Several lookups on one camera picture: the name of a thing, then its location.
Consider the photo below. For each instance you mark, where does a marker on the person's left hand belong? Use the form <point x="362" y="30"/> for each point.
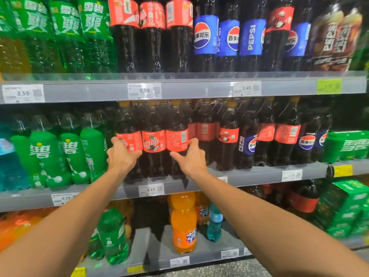
<point x="122" y="158"/>

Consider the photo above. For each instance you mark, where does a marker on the person's right hand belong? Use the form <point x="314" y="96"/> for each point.
<point x="191" y="164"/>

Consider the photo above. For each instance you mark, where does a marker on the orange soda bottle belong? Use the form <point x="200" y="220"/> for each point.
<point x="203" y="210"/>
<point x="183" y="225"/>

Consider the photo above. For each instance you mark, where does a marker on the cola bottle black blue label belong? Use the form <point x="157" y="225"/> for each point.
<point x="248" y="145"/>

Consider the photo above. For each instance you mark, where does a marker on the teal soda bottle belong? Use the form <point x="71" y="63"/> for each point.
<point x="214" y="225"/>

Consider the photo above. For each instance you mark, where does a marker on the clear green soda bottle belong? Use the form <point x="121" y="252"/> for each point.
<point x="114" y="239"/>
<point x="96" y="249"/>

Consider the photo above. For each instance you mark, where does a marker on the row of cola bottles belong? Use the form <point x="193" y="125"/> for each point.
<point x="286" y="134"/>

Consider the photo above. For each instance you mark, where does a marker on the large green soda bottle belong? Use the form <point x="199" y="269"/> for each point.
<point x="14" y="54"/>
<point x="98" y="54"/>

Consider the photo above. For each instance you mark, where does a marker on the large cola bottle red label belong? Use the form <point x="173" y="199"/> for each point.
<point x="125" y="49"/>
<point x="274" y="51"/>
<point x="179" y="49"/>
<point x="152" y="49"/>

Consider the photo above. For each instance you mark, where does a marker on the row of teal bottles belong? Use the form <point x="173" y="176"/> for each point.
<point x="11" y="170"/>

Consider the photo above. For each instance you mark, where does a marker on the orange juice bottle black label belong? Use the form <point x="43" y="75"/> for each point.
<point x="7" y="233"/>
<point x="26" y="222"/>

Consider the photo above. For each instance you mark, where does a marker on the row of large green bottles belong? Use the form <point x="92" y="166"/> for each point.
<point x="43" y="54"/>

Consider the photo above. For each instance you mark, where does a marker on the large cola bottle tan label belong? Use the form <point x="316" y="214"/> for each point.
<point x="347" y="40"/>
<point x="324" y="40"/>

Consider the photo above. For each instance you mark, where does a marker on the person's right forearm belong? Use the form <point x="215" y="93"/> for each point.
<point x="288" y="236"/>

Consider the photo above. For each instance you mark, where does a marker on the person's left forearm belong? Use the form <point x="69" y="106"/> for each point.
<point x="57" y="242"/>

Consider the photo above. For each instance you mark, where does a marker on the white price tag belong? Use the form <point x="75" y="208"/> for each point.
<point x="247" y="251"/>
<point x="223" y="179"/>
<point x="144" y="90"/>
<point x="246" y="88"/>
<point x="292" y="175"/>
<point x="179" y="261"/>
<point x="151" y="189"/>
<point x="64" y="199"/>
<point x="23" y="93"/>
<point x="230" y="253"/>

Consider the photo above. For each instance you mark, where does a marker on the yellow price tag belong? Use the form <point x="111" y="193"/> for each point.
<point x="78" y="272"/>
<point x="135" y="269"/>
<point x="343" y="171"/>

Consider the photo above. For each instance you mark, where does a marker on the stack of green drink cartons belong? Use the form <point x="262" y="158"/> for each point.
<point x="343" y="204"/>

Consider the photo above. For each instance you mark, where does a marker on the green price tag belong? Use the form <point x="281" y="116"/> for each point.
<point x="329" y="86"/>

